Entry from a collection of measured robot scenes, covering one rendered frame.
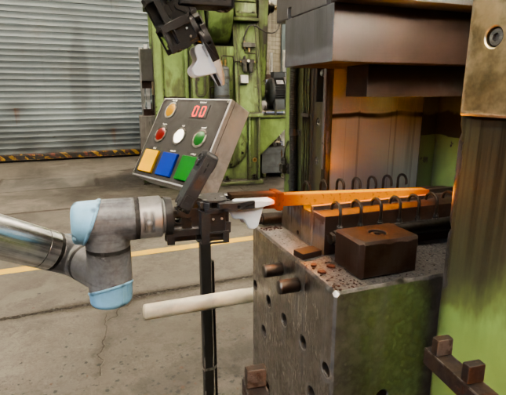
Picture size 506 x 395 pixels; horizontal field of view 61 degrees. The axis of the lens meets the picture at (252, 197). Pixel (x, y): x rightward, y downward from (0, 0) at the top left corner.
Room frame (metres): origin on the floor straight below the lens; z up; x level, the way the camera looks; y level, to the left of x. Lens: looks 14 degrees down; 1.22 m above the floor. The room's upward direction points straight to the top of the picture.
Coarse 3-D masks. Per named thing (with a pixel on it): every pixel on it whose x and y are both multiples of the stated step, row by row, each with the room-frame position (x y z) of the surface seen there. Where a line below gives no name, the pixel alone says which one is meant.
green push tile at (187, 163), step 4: (184, 156) 1.22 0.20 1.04; (188, 156) 1.21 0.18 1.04; (180, 160) 1.22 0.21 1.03; (184, 160) 1.21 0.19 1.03; (188, 160) 1.20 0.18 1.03; (192, 160) 1.19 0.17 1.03; (180, 164) 1.21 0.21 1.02; (184, 164) 1.20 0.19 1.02; (188, 164) 1.19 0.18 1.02; (192, 164) 1.18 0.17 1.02; (180, 168) 1.21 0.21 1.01; (184, 168) 1.19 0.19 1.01; (188, 168) 1.18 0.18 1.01; (176, 172) 1.21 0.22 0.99; (180, 172) 1.19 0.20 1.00; (184, 172) 1.18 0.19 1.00; (188, 172) 1.17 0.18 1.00; (176, 176) 1.20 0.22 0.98; (180, 176) 1.19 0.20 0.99; (184, 176) 1.17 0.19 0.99; (180, 180) 1.19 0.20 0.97; (184, 180) 1.17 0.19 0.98
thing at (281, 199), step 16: (240, 192) 0.80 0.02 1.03; (256, 192) 0.80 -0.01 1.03; (272, 192) 0.81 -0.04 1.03; (288, 192) 0.83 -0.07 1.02; (304, 192) 0.84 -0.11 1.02; (320, 192) 0.85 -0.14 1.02; (336, 192) 0.85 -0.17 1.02; (352, 192) 0.86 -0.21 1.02; (368, 192) 0.87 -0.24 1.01; (384, 192) 0.88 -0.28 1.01; (400, 192) 0.90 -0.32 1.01; (416, 192) 0.91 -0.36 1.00
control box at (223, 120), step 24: (168, 120) 1.38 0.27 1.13; (192, 120) 1.30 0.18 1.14; (216, 120) 1.22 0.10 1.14; (240, 120) 1.25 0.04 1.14; (144, 144) 1.41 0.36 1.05; (168, 144) 1.32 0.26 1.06; (192, 144) 1.23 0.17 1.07; (216, 144) 1.18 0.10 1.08; (216, 168) 1.18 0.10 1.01; (216, 192) 1.18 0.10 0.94
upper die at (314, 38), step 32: (288, 32) 0.94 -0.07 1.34; (320, 32) 0.81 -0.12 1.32; (352, 32) 0.78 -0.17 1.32; (384, 32) 0.80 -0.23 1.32; (416, 32) 0.82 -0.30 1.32; (448, 32) 0.85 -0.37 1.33; (288, 64) 0.93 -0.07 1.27; (320, 64) 0.85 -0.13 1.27; (352, 64) 0.85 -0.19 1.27; (384, 64) 0.85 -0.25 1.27; (416, 64) 0.85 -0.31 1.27; (448, 64) 0.85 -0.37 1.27
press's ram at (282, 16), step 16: (288, 0) 0.94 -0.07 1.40; (304, 0) 0.87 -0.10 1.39; (320, 0) 0.81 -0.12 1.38; (336, 0) 0.76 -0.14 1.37; (352, 0) 0.75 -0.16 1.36; (368, 0) 0.75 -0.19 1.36; (384, 0) 0.75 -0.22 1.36; (400, 0) 0.75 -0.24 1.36; (416, 0) 0.76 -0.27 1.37; (432, 0) 0.77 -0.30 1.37; (448, 0) 0.78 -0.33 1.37; (464, 0) 0.79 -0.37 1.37; (288, 16) 0.94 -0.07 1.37
